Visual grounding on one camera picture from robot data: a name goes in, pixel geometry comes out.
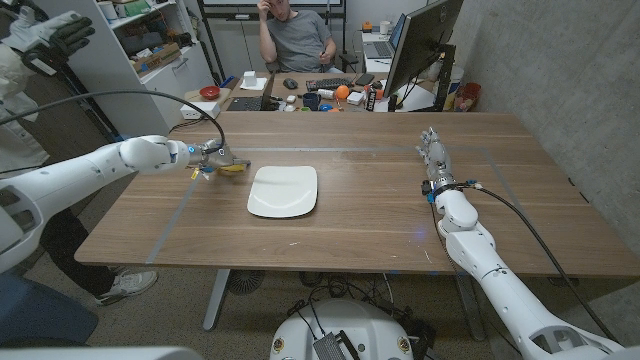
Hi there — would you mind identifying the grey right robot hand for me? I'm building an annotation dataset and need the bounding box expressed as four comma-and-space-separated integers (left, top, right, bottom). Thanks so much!
416, 126, 457, 194

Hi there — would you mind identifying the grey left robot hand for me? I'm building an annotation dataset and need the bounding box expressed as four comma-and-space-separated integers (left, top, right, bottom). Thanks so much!
199, 138, 251, 176

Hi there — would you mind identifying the yellow toy banana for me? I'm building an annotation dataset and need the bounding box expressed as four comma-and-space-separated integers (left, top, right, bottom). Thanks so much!
215, 158, 251, 177

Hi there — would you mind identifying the white paper plate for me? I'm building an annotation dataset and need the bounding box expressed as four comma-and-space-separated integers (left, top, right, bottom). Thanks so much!
246, 165, 319, 219

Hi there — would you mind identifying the white rectangular device box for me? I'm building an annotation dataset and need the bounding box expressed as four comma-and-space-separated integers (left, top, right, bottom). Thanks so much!
179, 101, 222, 121

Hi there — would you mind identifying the black laptop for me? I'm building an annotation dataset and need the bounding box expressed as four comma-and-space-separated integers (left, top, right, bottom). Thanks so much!
226, 69, 280, 112

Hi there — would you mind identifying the red bag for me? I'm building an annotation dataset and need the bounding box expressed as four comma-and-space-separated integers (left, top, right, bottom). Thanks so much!
453, 82, 482, 112

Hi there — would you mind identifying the black monitor stand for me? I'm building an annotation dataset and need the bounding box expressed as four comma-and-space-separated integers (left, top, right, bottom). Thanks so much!
433, 43, 457, 112

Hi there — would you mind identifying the large wooden table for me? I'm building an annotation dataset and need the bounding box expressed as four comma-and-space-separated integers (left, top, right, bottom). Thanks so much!
73, 110, 640, 331

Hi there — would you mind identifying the wooden office desk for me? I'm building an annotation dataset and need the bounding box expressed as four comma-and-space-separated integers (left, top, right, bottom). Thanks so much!
219, 71, 436, 113

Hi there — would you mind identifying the white side table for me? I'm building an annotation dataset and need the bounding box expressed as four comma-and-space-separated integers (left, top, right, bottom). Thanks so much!
360, 30, 401, 74

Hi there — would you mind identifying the cardboard box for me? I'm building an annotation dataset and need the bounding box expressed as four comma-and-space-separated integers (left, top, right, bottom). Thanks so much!
130, 41, 182, 74

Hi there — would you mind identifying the black computer monitor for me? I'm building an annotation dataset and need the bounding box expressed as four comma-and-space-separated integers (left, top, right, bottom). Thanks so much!
383, 0, 465, 99

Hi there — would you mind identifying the silver laptop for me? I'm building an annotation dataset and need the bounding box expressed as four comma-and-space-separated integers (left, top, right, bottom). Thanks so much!
362, 13, 407, 60

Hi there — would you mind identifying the round black floor fan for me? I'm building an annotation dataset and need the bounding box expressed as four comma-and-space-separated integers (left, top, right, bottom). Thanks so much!
227, 269, 266, 296

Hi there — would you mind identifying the black keyboard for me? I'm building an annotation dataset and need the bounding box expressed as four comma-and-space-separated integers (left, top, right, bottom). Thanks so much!
305, 77, 354, 92

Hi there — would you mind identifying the white shelf cabinet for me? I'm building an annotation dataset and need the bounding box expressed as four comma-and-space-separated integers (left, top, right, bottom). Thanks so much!
34, 0, 216, 155

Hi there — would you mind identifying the seated man grey t-shirt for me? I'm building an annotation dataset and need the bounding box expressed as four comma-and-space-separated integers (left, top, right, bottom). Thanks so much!
257, 0, 345, 75

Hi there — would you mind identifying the white sneaker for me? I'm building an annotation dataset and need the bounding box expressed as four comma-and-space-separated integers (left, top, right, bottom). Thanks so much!
94, 269, 159, 307

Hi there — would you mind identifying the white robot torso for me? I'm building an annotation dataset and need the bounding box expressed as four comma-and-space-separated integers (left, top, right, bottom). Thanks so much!
269, 298, 415, 360

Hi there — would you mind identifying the black white teleoperation glove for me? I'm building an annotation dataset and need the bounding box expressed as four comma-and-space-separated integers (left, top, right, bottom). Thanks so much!
0, 0, 96, 76

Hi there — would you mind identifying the standing person white jacket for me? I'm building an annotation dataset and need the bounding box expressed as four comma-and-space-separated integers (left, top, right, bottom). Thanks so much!
0, 42, 116, 297

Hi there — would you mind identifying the blue padded seat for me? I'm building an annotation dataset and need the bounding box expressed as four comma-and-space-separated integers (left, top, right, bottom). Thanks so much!
0, 269, 100, 349

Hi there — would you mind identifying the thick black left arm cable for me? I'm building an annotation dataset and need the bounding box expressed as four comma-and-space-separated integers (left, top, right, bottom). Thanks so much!
0, 89, 226, 151

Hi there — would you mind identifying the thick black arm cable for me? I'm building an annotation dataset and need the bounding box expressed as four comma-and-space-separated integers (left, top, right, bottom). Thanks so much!
467, 180, 619, 344
0, 89, 226, 151

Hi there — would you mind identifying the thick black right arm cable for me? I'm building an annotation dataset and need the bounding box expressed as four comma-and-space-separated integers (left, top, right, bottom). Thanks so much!
467, 180, 619, 344

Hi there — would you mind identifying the black floor cable tangle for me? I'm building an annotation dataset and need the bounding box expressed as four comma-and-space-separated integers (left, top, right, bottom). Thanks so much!
287, 272, 436, 351

